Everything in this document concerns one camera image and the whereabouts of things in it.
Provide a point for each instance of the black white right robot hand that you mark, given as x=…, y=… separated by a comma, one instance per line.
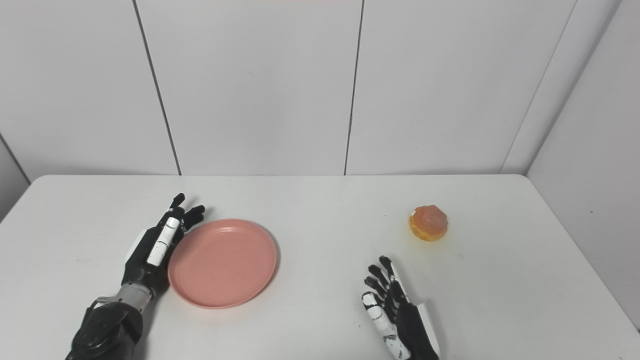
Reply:
x=405, y=325

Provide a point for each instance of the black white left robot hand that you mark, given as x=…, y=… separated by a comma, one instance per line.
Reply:
x=147, y=260

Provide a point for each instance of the pink round plate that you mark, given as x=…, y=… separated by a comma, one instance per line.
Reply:
x=222, y=262

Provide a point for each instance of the orange glazed cream puff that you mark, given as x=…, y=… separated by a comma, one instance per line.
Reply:
x=429, y=223

